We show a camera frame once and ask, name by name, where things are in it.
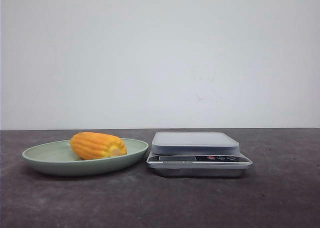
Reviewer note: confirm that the yellow corn cob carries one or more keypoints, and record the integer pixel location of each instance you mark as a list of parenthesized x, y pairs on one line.
[(94, 145)]

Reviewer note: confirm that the silver digital kitchen scale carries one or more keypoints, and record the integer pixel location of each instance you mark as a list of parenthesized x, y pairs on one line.
[(196, 154)]

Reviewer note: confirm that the light green plate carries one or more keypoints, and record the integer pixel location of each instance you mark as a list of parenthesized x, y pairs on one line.
[(58, 159)]

